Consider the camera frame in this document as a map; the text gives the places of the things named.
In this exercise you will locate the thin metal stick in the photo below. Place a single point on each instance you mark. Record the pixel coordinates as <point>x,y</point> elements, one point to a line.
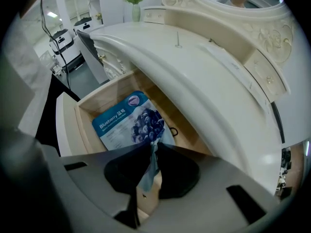
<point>178,39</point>

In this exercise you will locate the person's grey sweatshirt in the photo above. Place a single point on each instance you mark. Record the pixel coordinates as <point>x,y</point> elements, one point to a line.
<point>22,81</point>

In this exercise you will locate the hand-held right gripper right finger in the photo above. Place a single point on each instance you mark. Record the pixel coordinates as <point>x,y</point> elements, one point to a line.
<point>206,198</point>

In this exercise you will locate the person's black trousers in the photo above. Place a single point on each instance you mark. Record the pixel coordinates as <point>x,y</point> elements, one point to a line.
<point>53,93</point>

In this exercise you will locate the small blue packet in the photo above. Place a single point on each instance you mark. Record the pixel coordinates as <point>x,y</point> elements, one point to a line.
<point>121,125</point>

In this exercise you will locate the white mobile robot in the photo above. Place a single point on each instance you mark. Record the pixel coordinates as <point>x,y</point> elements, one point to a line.
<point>83,24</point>
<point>63,45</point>

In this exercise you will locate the white vanity dressing table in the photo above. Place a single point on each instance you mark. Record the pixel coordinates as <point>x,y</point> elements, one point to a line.
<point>182,81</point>

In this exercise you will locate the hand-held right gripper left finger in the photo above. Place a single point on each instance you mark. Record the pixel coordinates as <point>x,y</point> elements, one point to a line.
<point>97,190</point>

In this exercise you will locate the pale green vase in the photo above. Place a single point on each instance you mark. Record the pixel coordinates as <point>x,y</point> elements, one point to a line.
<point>136,12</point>

